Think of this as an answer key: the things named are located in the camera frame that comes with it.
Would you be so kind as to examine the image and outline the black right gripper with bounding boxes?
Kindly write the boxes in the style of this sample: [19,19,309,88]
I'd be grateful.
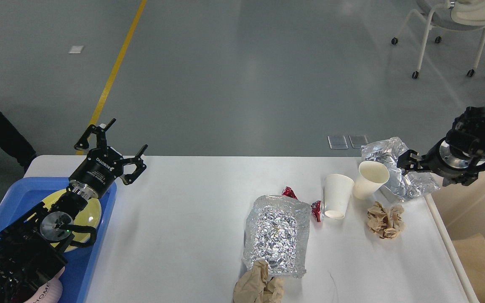
[397,139,474,180]

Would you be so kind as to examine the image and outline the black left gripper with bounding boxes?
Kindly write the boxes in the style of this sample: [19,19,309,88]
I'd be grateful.
[69,118,148,198]

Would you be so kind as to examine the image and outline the blue plastic tray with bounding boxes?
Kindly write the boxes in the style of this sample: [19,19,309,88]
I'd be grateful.
[0,177,117,303]

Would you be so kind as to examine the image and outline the small brown paper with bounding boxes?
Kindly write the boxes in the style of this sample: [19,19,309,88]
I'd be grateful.
[366,201,405,239]

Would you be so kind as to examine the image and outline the red foil wrapper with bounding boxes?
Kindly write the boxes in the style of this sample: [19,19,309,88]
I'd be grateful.
[281,186,325,223]

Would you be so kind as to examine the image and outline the white paper cup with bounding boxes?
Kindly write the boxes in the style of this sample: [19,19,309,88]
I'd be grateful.
[352,161,389,199]
[323,174,354,219]

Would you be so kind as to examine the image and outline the pink ribbed mug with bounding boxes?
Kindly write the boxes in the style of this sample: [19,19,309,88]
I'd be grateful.
[19,267,66,303]

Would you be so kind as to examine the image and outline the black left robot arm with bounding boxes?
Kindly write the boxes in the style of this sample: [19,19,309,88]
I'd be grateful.
[0,119,148,303]

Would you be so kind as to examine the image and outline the large crumpled foil bag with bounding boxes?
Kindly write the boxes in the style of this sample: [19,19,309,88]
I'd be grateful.
[242,194,311,278]

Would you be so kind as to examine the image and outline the silver foil bag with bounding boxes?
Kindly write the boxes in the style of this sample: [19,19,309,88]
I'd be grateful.
[361,137,440,202]

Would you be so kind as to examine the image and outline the yellow plastic plate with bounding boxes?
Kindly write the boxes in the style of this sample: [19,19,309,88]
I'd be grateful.
[39,198,101,247]

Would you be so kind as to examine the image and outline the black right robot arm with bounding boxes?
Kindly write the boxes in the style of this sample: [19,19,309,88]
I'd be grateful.
[397,106,485,186]

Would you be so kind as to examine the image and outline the white rolling chair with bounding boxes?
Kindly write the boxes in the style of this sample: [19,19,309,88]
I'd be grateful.
[391,0,485,79]

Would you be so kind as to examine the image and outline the beige plastic bin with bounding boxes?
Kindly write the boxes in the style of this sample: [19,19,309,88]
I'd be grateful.
[426,171,485,303]

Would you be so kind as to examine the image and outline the crumpled brown paper ball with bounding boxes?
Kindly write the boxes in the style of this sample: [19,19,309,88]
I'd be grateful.
[232,259,285,303]

